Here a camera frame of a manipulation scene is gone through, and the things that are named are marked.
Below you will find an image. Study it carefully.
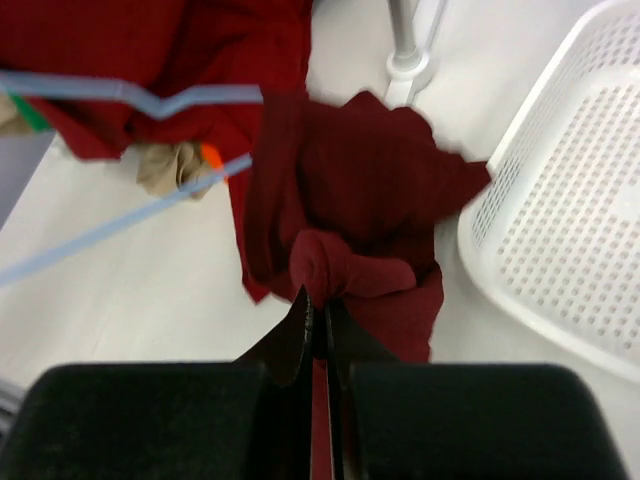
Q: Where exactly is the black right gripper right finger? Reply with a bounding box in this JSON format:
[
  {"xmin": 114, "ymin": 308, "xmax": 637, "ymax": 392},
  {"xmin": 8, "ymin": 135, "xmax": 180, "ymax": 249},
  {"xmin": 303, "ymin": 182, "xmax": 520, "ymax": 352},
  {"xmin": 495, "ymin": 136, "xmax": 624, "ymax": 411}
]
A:
[{"xmin": 324, "ymin": 301, "xmax": 627, "ymax": 479}]

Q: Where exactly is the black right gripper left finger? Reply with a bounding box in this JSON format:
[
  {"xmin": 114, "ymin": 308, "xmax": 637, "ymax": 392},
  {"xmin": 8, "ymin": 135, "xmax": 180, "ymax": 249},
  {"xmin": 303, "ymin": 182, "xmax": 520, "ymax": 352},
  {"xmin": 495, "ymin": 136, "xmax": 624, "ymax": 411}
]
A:
[{"xmin": 1, "ymin": 291, "xmax": 314, "ymax": 479}]

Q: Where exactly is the dark maroon t shirt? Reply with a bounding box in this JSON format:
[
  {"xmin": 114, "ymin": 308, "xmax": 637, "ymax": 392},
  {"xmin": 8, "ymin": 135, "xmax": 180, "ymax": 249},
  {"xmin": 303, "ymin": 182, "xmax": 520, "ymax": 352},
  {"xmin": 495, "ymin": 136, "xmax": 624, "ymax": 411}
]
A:
[{"xmin": 242, "ymin": 91, "xmax": 490, "ymax": 479}]

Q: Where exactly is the light blue wire hanger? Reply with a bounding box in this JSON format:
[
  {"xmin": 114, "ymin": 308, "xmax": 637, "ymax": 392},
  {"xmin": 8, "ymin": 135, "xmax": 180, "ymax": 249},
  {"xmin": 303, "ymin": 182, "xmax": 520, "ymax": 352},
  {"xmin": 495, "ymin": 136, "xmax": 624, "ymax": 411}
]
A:
[{"xmin": 0, "ymin": 69, "xmax": 264, "ymax": 289}]

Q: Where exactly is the orange t shirt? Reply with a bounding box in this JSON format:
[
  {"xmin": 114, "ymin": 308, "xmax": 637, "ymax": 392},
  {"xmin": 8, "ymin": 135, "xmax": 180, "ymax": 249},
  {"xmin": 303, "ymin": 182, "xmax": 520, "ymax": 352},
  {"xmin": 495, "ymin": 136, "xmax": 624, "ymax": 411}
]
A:
[{"xmin": 200, "ymin": 143, "xmax": 224, "ymax": 170}]

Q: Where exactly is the beige t shirt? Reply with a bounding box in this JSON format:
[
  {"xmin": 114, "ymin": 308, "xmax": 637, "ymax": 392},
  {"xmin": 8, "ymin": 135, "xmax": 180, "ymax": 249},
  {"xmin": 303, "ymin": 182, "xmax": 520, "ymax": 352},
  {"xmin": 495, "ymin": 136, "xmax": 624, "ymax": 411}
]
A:
[{"xmin": 1, "ymin": 93, "xmax": 212, "ymax": 197}]

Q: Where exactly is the green t shirt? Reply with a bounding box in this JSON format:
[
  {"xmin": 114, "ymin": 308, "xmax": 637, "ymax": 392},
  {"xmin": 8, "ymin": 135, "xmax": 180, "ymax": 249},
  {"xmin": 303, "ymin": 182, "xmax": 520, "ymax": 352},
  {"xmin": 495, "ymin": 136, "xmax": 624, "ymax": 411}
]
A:
[{"xmin": 9, "ymin": 95, "xmax": 51, "ymax": 132}]

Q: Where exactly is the red t shirt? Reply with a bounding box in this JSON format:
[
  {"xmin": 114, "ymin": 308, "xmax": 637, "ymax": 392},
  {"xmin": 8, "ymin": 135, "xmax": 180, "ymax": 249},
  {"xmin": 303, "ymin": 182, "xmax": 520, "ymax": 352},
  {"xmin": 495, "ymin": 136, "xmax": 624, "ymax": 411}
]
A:
[{"xmin": 1, "ymin": 0, "xmax": 312, "ymax": 160}]

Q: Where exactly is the white perforated plastic basket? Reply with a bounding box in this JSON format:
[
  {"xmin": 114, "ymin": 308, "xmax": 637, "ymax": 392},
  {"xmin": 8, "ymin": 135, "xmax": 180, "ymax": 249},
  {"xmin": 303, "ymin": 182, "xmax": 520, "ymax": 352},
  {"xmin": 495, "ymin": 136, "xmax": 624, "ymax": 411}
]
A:
[{"xmin": 458, "ymin": 1, "xmax": 639, "ymax": 382}]

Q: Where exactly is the white and chrome clothes rack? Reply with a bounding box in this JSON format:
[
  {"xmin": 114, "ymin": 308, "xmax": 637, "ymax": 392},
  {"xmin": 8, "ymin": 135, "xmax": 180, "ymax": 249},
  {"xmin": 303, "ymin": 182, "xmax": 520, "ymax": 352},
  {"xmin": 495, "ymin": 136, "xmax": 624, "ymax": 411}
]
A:
[{"xmin": 385, "ymin": 0, "xmax": 448, "ymax": 107}]

